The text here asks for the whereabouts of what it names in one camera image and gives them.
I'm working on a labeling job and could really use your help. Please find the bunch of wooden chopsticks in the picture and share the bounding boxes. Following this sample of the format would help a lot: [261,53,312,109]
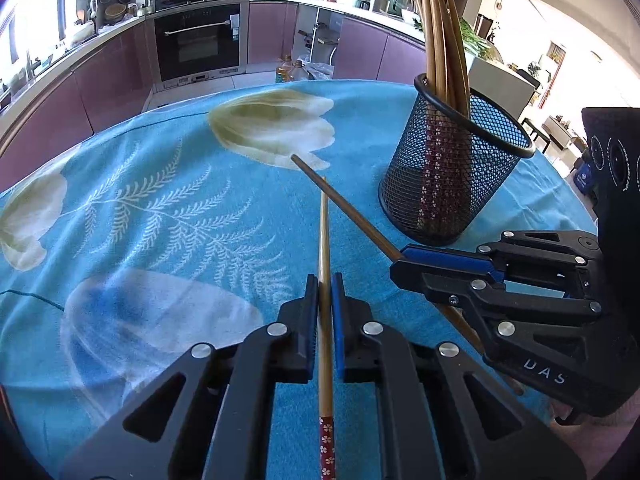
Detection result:
[405,0,473,233]

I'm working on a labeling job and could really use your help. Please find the pale boxy appliance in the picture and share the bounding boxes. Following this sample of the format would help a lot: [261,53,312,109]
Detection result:
[467,55,542,121]

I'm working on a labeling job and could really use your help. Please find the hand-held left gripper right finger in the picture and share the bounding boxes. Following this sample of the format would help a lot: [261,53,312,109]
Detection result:
[330,273,586,480]

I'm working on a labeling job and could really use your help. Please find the dark curved object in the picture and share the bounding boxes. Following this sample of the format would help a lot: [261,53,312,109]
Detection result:
[0,385,51,480]

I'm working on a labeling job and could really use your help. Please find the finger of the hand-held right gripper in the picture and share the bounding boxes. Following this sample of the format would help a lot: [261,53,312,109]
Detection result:
[401,230,601,282]
[390,258,604,343]

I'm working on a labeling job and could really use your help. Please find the blue floral tablecloth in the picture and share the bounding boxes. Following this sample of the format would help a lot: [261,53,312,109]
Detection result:
[0,79,601,480]

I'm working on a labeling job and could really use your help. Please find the green leafy vegetables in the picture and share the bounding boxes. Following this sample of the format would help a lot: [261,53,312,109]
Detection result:
[412,15,493,56]

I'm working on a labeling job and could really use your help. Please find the black built-in oven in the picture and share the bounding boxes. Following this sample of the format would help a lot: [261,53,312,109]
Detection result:
[152,2,246,83]

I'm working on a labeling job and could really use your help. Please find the low living room table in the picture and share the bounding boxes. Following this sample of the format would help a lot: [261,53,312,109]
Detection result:
[542,115,588,153]

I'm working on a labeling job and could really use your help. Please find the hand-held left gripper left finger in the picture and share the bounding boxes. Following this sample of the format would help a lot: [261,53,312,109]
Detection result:
[60,274,320,480]

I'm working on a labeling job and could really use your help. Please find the blue bin white emblem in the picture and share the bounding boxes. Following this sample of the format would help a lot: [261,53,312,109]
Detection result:
[572,157,598,198]

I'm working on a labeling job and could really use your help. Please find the purple kitchen cabinets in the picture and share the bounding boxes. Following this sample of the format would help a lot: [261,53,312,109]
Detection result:
[0,0,431,191]

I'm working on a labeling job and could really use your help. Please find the light chopstick red floral end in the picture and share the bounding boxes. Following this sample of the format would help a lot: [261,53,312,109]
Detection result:
[317,176,337,480]

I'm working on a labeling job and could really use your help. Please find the dark brown single chopstick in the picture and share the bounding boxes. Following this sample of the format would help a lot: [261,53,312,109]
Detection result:
[291,154,525,397]

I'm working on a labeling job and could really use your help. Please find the black mesh utensil holder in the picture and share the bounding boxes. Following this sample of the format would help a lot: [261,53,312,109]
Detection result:
[377,73,537,247]

